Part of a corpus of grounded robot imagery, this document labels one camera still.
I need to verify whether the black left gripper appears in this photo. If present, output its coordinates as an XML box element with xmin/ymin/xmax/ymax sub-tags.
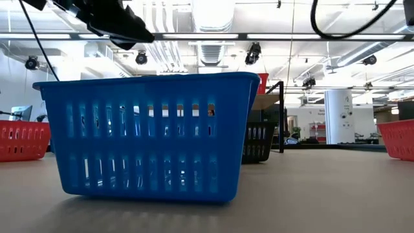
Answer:
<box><xmin>51</xmin><ymin>0</ymin><xmax>156</xmax><ymax>51</ymax></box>

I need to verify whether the blue plastic basket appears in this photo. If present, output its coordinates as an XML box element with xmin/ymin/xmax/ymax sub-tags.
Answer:
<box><xmin>32</xmin><ymin>71</ymin><xmax>261</xmax><ymax>204</ymax></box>

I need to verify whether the red plastic basket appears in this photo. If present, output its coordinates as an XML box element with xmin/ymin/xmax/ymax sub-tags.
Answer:
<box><xmin>376</xmin><ymin>118</ymin><xmax>414</xmax><ymax>162</ymax></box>
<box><xmin>257</xmin><ymin>72</ymin><xmax>270</xmax><ymax>95</ymax></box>
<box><xmin>0</xmin><ymin>120</ymin><xmax>52</xmax><ymax>163</ymax></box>

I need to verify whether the black plastic basket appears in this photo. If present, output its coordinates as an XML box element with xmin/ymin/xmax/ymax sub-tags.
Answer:
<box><xmin>241</xmin><ymin>121</ymin><xmax>278</xmax><ymax>164</ymax></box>

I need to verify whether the small tilted monitor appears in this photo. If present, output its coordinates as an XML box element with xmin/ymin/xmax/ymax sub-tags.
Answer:
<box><xmin>10</xmin><ymin>104</ymin><xmax>34</xmax><ymax>122</ymax></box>

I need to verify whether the white round pillar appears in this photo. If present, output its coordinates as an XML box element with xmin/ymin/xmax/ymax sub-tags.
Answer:
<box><xmin>323</xmin><ymin>88</ymin><xmax>355</xmax><ymax>145</ymax></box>

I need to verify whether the dark screen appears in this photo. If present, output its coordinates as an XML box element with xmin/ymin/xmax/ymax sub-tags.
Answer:
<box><xmin>397</xmin><ymin>100</ymin><xmax>414</xmax><ymax>121</ymax></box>

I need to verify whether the black ceiling camera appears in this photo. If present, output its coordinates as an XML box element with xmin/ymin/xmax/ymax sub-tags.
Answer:
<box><xmin>301</xmin><ymin>76</ymin><xmax>317</xmax><ymax>89</ymax></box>
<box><xmin>362</xmin><ymin>54</ymin><xmax>378</xmax><ymax>67</ymax></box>
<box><xmin>135</xmin><ymin>50</ymin><xmax>149</xmax><ymax>66</ymax></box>
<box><xmin>244</xmin><ymin>41</ymin><xmax>263</xmax><ymax>66</ymax></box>
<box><xmin>25</xmin><ymin>55</ymin><xmax>41</xmax><ymax>72</ymax></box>

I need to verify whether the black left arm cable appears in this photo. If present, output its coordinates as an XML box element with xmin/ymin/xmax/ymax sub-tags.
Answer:
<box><xmin>18</xmin><ymin>0</ymin><xmax>61</xmax><ymax>82</ymax></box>

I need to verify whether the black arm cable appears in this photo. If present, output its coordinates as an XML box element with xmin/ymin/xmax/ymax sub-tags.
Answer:
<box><xmin>18</xmin><ymin>0</ymin><xmax>61</xmax><ymax>82</ymax></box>
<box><xmin>310</xmin><ymin>0</ymin><xmax>399</xmax><ymax>41</ymax></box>

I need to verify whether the silver ceiling air duct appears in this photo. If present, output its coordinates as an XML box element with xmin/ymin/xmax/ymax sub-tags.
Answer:
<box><xmin>190</xmin><ymin>0</ymin><xmax>236</xmax><ymax>67</ymax></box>

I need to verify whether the black overhead frame bar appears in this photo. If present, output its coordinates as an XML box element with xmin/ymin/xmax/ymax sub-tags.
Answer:
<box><xmin>0</xmin><ymin>32</ymin><xmax>414</xmax><ymax>42</ymax></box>

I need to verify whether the wooden shelf with black frame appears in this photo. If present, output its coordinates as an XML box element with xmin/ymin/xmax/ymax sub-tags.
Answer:
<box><xmin>251</xmin><ymin>80</ymin><xmax>285</xmax><ymax>154</ymax></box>

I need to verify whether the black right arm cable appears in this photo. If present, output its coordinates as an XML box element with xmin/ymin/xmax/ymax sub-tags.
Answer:
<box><xmin>310</xmin><ymin>0</ymin><xmax>399</xmax><ymax>41</ymax></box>

